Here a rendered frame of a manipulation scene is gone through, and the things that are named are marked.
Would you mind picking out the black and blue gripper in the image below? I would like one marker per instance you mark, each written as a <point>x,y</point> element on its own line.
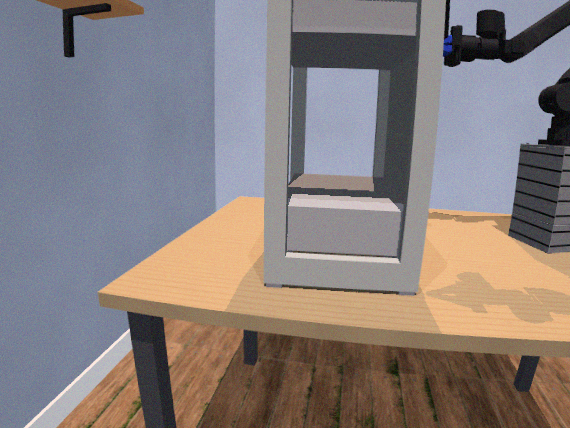
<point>465,47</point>

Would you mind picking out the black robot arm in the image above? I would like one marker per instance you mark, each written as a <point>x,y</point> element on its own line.
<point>553,99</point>

